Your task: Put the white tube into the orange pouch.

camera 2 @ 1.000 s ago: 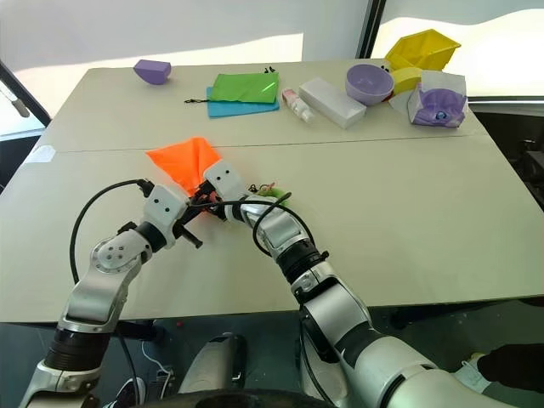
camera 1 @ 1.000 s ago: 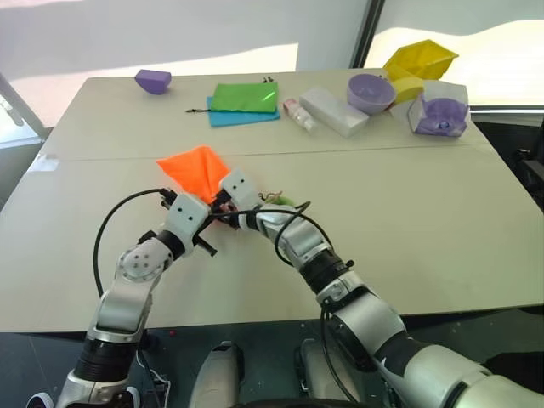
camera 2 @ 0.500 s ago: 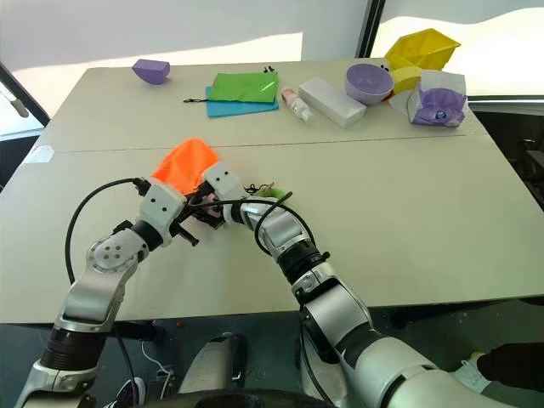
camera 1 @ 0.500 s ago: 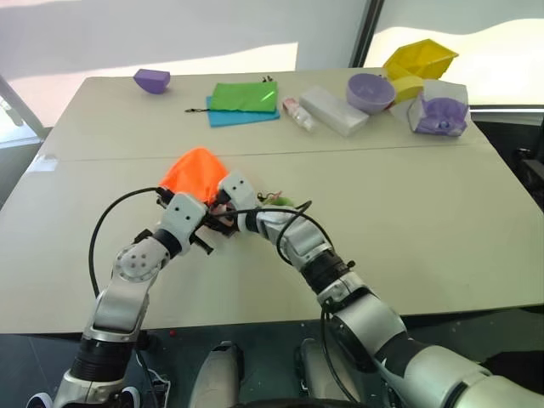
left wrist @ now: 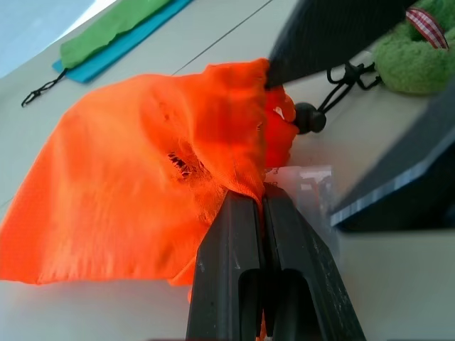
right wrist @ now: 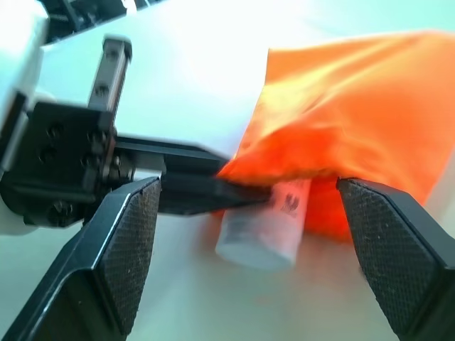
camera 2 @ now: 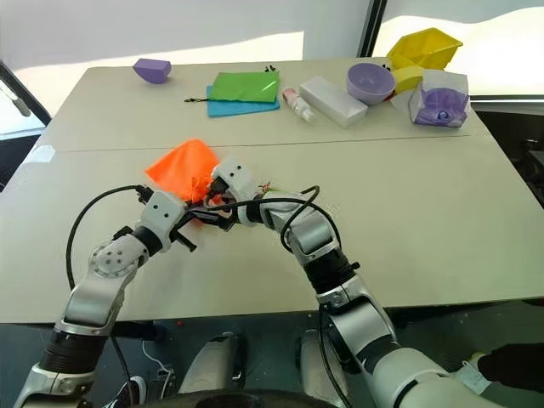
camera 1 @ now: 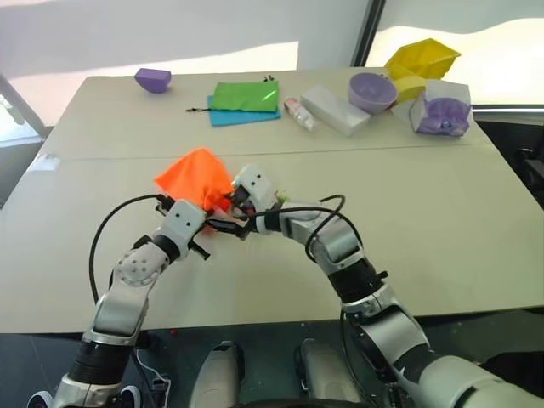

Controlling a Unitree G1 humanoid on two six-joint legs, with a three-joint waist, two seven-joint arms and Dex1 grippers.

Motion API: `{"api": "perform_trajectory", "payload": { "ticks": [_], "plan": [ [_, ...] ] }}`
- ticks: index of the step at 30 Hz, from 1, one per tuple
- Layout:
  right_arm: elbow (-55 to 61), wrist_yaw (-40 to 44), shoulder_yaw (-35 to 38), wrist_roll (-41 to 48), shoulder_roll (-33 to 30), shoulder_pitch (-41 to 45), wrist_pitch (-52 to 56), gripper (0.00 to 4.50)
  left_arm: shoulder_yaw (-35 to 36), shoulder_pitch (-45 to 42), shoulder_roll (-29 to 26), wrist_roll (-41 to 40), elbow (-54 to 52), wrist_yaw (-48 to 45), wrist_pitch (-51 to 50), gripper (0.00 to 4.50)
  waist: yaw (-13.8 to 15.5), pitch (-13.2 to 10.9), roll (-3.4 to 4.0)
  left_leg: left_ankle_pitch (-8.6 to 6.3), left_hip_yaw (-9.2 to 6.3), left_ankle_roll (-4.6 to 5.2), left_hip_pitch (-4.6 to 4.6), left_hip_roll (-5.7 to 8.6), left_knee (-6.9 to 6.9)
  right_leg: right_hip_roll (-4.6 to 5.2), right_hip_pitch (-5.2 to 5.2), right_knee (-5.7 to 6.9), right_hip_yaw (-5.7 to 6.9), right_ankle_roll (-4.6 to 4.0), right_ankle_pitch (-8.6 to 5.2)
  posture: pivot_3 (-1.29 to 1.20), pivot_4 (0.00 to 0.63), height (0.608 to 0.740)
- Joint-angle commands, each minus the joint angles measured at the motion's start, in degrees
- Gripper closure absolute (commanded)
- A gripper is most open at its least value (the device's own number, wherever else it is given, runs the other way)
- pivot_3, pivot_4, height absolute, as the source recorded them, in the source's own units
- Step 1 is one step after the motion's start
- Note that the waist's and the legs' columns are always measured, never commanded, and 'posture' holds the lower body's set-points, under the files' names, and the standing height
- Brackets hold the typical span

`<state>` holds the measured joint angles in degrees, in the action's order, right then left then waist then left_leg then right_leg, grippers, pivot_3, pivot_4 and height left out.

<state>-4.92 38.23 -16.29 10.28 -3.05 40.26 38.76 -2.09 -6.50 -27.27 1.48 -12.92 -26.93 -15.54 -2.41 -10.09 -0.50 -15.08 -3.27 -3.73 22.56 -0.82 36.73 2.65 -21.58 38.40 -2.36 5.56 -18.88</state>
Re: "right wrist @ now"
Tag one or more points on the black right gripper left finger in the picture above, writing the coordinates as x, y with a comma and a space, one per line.
106, 255

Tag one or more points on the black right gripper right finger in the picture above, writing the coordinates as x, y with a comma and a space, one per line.
394, 255

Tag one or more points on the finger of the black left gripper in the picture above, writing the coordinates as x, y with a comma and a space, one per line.
199, 193
188, 156

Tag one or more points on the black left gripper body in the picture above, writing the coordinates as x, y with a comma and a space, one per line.
60, 149

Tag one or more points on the white printed tube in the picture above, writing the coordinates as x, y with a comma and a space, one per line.
259, 234

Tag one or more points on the orange fabric pouch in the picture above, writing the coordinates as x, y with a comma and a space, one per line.
355, 113

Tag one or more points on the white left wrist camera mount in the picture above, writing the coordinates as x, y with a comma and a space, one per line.
19, 57

